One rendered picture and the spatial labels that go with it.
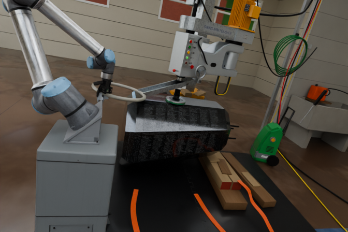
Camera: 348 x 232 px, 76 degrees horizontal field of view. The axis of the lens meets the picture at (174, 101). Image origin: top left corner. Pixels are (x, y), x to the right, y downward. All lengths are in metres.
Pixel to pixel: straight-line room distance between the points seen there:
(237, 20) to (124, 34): 6.04
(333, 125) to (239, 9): 3.06
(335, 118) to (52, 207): 4.53
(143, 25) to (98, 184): 7.28
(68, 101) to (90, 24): 7.13
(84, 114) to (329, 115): 4.22
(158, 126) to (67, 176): 1.08
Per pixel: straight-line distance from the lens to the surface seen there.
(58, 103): 1.33
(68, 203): 1.51
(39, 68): 1.52
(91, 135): 1.36
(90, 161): 1.33
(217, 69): 2.54
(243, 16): 2.68
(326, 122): 4.84
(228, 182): 2.53
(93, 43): 1.60
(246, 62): 9.73
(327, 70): 5.36
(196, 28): 2.23
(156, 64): 8.49
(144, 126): 2.16
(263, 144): 3.51
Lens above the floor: 1.54
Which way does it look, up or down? 17 degrees down
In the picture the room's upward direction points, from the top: 12 degrees clockwise
